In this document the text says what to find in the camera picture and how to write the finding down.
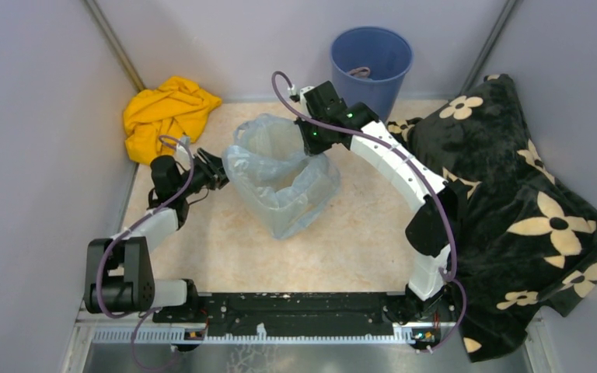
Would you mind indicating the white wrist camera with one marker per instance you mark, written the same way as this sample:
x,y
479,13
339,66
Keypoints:
x,y
298,96
183,153

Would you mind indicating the black floral blanket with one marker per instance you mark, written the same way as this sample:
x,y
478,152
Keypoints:
x,y
527,240

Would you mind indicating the yellow crumpled cloth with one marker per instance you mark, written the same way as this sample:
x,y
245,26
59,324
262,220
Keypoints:
x,y
176,108

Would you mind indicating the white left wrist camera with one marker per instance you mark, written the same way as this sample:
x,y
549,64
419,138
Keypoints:
x,y
183,153

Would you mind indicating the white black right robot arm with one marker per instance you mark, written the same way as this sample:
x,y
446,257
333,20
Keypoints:
x,y
437,205

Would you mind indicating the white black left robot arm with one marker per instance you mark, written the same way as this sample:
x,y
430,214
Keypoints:
x,y
119,275

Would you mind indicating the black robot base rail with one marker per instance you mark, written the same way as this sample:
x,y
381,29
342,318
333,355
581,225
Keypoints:
x,y
283,318

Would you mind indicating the light blue trash bag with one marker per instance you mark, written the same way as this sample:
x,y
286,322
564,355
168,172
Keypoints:
x,y
278,175

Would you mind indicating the blue plastic trash bin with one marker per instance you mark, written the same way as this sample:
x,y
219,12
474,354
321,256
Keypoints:
x,y
385,52

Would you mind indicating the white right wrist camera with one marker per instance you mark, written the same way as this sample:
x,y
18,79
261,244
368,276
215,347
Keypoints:
x,y
298,96

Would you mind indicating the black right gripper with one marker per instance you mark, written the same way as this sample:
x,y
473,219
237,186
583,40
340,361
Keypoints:
x,y
309,148

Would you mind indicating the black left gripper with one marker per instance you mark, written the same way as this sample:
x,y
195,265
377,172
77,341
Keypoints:
x,y
213,169

